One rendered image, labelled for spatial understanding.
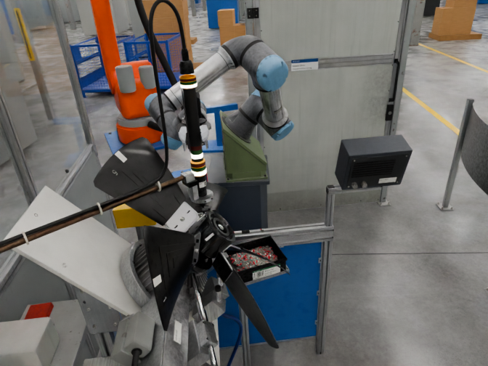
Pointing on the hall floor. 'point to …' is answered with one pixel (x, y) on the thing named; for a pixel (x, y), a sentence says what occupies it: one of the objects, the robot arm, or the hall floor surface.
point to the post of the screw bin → (245, 338)
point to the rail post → (324, 296)
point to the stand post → (106, 342)
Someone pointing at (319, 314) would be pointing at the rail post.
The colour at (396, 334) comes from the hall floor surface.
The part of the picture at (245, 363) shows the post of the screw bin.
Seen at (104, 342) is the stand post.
